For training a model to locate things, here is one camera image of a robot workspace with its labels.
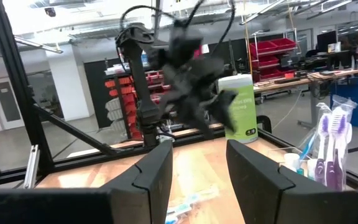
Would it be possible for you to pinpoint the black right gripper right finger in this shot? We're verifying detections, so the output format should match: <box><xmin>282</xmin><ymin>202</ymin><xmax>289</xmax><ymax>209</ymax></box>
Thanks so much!
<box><xmin>226</xmin><ymin>139</ymin><xmax>358</xmax><ymax>224</ymax></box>

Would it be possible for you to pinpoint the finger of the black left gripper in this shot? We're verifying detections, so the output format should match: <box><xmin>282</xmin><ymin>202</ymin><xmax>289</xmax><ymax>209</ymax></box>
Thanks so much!
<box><xmin>213</xmin><ymin>90</ymin><xmax>239</xmax><ymax>131</ymax></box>
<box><xmin>181</xmin><ymin>105</ymin><xmax>214</xmax><ymax>139</ymax></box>

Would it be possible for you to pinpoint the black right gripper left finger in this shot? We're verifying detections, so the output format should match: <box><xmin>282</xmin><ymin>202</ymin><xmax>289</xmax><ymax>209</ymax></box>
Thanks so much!
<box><xmin>99</xmin><ymin>139</ymin><xmax>174</xmax><ymax>224</ymax></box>

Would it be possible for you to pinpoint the purple white toothbrush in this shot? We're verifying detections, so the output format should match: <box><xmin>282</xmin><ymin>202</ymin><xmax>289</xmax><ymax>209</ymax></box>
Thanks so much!
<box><xmin>326</xmin><ymin>95</ymin><xmax>358</xmax><ymax>191</ymax></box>
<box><xmin>314</xmin><ymin>102</ymin><xmax>334</xmax><ymax>186</ymax></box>

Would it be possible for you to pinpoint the green disinfecting wipes canister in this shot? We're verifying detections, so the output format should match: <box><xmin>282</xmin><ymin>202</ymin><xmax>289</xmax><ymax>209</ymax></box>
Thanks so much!
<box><xmin>218</xmin><ymin>73</ymin><xmax>259</xmax><ymax>144</ymax></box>

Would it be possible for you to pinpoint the clear acrylic organizer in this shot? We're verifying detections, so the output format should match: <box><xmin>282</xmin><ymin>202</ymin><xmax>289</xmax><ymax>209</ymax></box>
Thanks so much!
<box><xmin>267</xmin><ymin>146</ymin><xmax>354</xmax><ymax>192</ymax></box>

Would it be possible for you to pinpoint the orange bin rack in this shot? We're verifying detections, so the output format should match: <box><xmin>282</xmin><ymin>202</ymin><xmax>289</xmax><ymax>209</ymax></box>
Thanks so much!
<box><xmin>104</xmin><ymin>70</ymin><xmax>173</xmax><ymax>141</ymax></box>

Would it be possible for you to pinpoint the red bin shelf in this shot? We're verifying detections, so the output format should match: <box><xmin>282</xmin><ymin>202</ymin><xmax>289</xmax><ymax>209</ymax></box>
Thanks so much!
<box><xmin>249</xmin><ymin>37</ymin><xmax>298</xmax><ymax>82</ymax></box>

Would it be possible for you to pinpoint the wooden workshop desk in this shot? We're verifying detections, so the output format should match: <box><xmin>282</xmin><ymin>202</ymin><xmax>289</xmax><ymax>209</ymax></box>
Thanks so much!
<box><xmin>253</xmin><ymin>68</ymin><xmax>358</xmax><ymax>130</ymax></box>

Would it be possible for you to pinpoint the black computer monitor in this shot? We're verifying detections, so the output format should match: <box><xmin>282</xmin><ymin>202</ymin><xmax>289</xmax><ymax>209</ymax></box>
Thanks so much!
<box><xmin>316</xmin><ymin>30</ymin><xmax>338</xmax><ymax>53</ymax></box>

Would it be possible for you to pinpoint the yellow cable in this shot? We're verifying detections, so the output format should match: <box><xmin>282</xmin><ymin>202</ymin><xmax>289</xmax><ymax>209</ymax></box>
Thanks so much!
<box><xmin>243</xmin><ymin>0</ymin><xmax>250</xmax><ymax>75</ymax></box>

